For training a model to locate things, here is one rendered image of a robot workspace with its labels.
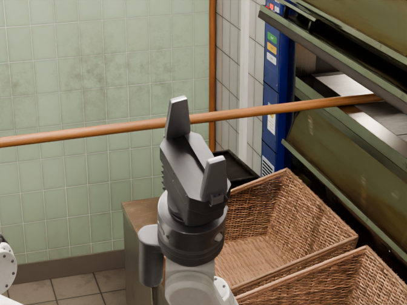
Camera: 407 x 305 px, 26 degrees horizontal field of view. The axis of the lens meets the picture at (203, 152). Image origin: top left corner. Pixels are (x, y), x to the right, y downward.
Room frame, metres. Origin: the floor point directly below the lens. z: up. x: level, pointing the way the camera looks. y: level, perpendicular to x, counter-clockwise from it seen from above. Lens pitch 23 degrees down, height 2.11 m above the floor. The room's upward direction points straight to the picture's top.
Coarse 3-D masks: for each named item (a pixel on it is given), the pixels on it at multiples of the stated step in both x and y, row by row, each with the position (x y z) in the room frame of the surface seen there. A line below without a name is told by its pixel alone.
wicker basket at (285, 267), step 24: (240, 192) 2.82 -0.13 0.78; (264, 192) 2.85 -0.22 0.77; (288, 192) 2.81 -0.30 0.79; (312, 192) 2.67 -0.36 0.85; (240, 216) 2.83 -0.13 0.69; (264, 216) 2.85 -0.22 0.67; (288, 216) 2.76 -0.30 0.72; (312, 216) 2.63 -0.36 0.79; (336, 216) 2.50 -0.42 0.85; (240, 240) 2.82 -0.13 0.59; (264, 240) 2.83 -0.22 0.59; (288, 240) 2.71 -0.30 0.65; (312, 240) 2.58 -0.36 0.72; (336, 240) 2.46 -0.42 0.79; (216, 264) 2.65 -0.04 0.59; (240, 264) 2.66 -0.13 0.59; (264, 264) 2.66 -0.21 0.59; (288, 264) 2.30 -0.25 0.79; (312, 264) 2.53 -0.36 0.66; (240, 288) 2.25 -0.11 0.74
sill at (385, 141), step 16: (304, 80) 2.88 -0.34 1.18; (320, 96) 2.73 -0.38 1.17; (336, 96) 2.71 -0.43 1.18; (336, 112) 2.61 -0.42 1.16; (352, 112) 2.56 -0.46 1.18; (352, 128) 2.50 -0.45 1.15; (368, 128) 2.42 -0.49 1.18; (384, 128) 2.42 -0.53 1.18; (384, 144) 2.31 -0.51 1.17; (400, 144) 2.30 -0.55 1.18; (400, 160) 2.22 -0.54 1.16
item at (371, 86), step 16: (288, 16) 2.87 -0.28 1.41; (288, 32) 2.63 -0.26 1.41; (320, 32) 2.69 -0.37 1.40; (336, 32) 2.75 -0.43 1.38; (320, 48) 2.42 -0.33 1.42; (352, 48) 2.52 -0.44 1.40; (336, 64) 2.31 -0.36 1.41; (368, 64) 2.33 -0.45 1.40; (384, 64) 2.37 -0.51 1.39; (368, 80) 2.13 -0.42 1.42; (400, 80) 2.20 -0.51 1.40; (384, 96) 2.04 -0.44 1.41
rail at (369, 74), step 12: (264, 12) 2.84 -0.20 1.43; (276, 12) 2.78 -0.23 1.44; (288, 24) 2.65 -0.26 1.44; (312, 36) 2.48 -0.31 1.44; (324, 48) 2.39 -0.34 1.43; (336, 48) 2.36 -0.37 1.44; (348, 60) 2.25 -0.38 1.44; (360, 72) 2.18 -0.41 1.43; (372, 72) 2.14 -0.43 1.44; (384, 84) 2.06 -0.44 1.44
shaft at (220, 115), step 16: (352, 96) 2.63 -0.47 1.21; (368, 96) 2.64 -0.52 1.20; (224, 112) 2.49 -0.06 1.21; (240, 112) 2.50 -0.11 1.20; (256, 112) 2.52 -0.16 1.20; (272, 112) 2.53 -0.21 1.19; (288, 112) 2.56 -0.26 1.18; (80, 128) 2.36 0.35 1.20; (96, 128) 2.37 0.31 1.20; (112, 128) 2.38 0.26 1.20; (128, 128) 2.39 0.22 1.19; (144, 128) 2.41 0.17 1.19; (0, 144) 2.28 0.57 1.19; (16, 144) 2.29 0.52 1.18
